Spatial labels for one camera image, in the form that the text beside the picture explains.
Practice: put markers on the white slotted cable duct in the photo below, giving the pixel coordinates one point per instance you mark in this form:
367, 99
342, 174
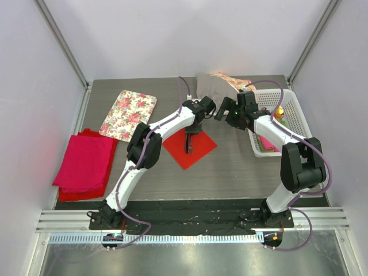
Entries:
114, 238

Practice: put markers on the red paper napkin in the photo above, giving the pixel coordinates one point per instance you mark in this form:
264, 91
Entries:
175, 145

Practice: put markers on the grey cloth bag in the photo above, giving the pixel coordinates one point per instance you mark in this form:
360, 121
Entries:
215, 88

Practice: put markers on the magenta folded cloth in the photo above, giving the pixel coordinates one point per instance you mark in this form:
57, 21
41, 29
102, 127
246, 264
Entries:
85, 164

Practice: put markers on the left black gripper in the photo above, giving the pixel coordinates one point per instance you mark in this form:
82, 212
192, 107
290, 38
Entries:
194, 130

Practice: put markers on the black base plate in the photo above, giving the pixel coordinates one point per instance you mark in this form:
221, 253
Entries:
189, 217

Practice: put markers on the gold iridescent spoon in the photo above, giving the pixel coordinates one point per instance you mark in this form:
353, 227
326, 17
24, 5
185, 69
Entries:
279, 113

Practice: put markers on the pink napkin roll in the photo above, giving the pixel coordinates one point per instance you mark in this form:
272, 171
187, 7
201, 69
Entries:
265, 145

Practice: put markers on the red folded cloth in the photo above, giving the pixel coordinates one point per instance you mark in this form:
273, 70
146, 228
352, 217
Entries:
64, 197

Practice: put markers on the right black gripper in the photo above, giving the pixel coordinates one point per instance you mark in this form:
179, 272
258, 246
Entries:
229, 104

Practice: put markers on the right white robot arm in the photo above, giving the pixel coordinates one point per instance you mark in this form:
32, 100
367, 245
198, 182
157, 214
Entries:
303, 165

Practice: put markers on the white perforated plastic basket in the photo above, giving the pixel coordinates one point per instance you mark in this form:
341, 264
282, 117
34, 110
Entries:
293, 116

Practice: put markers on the orange floral cloth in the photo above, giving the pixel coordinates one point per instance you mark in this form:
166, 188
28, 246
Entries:
238, 84

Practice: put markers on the floral rectangular tray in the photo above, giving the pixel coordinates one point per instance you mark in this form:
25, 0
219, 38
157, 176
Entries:
128, 111

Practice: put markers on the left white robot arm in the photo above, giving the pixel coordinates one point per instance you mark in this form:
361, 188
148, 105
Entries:
143, 152

